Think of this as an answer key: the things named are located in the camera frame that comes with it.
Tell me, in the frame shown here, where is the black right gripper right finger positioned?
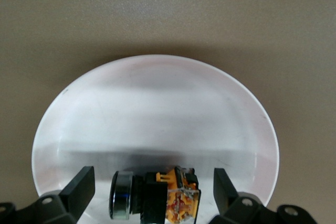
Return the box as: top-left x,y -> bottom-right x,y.
209,168 -> 317,224

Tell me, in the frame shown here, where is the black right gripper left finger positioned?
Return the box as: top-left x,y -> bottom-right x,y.
0,165 -> 96,224

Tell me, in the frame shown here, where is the orange push button switch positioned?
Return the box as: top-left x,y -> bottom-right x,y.
109,166 -> 202,222

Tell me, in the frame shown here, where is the pale pink round plate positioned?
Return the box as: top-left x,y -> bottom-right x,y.
31,55 -> 280,224

